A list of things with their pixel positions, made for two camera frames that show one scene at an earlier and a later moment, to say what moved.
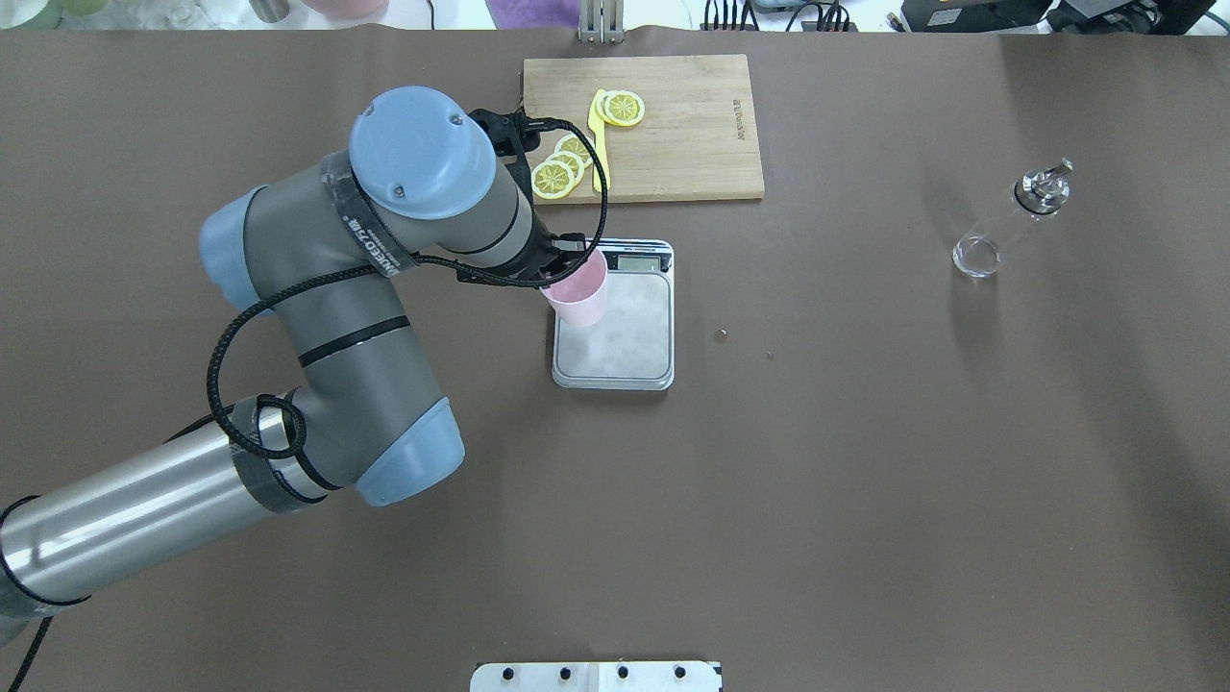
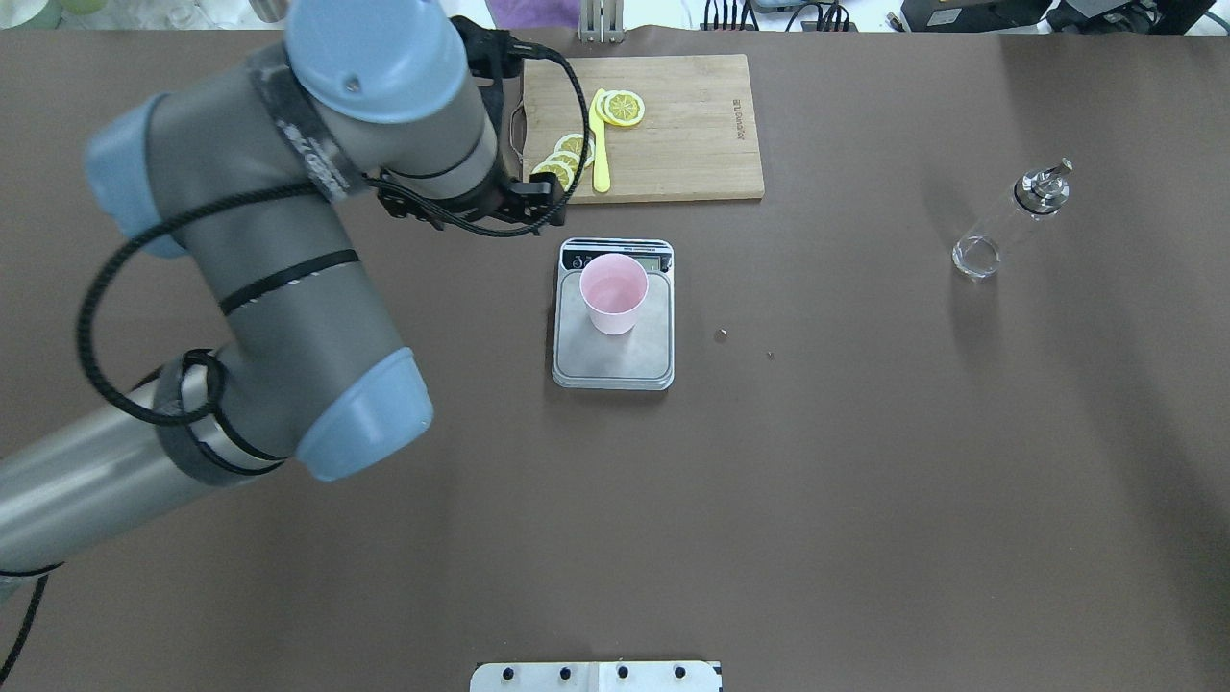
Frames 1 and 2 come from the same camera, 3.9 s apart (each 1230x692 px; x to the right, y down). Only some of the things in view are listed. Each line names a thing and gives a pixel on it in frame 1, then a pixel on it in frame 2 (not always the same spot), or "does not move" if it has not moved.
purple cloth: [511, 14] does not move
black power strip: [805, 26] does not move
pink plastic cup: [580, 299] to [614, 286]
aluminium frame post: [601, 21] does not move
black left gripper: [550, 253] to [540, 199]
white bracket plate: [596, 677] does not move
